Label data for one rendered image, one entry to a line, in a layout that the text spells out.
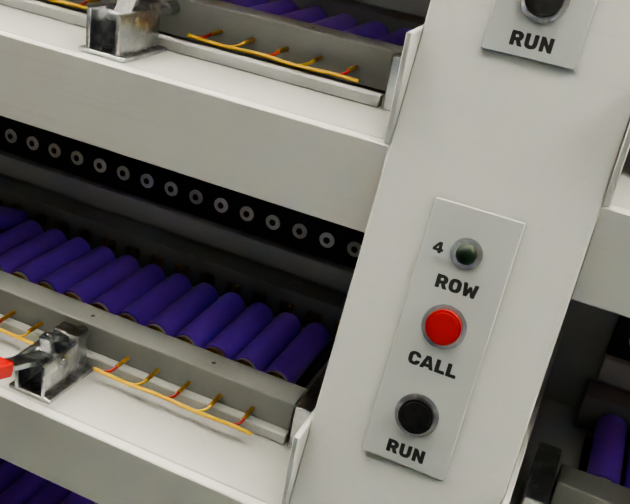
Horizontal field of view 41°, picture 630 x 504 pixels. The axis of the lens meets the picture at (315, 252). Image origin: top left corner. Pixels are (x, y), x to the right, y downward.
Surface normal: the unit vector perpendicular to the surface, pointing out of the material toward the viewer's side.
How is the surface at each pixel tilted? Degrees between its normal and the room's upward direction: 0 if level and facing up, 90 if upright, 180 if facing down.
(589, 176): 90
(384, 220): 90
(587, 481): 16
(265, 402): 106
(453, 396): 90
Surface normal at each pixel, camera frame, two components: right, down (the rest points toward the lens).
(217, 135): -0.39, 0.36
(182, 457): 0.16, -0.89
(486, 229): -0.33, 0.10
